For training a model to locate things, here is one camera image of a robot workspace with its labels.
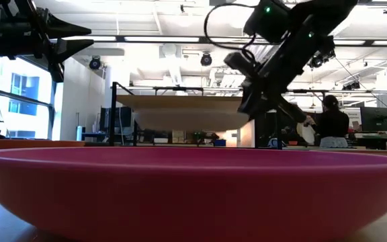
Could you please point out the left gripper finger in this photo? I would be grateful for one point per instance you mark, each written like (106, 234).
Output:
(55, 28)
(57, 50)

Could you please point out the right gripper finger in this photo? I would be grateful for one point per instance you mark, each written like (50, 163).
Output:
(291, 111)
(250, 106)

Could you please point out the orange plate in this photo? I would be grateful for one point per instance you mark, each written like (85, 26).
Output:
(29, 144)

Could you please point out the magenta pink plate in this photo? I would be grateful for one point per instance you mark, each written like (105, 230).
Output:
(193, 201)

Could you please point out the black-framed wooden shelf rack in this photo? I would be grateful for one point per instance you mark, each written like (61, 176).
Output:
(113, 114)

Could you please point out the white round plate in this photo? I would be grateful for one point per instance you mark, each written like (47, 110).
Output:
(307, 134)

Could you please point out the black ceiling track spotlights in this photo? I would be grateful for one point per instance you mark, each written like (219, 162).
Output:
(316, 62)
(351, 85)

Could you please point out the black round ceiling speaker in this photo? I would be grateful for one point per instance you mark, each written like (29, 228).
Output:
(206, 59)
(95, 62)

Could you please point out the person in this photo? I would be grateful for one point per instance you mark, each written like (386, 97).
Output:
(331, 124)

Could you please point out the small blue box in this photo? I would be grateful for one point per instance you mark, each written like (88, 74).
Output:
(219, 143)

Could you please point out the yellow printed box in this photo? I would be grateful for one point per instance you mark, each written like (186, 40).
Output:
(178, 137)

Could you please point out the black computer monitor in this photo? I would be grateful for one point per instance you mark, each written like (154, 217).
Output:
(375, 119)

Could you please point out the white cylinder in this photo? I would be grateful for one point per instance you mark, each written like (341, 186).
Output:
(79, 133)

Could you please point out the dark office desk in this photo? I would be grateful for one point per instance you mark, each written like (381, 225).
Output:
(378, 138)

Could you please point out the overhead beam with light strips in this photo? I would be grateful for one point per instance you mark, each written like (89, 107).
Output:
(161, 39)

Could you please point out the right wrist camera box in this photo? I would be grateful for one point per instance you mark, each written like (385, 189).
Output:
(238, 64)

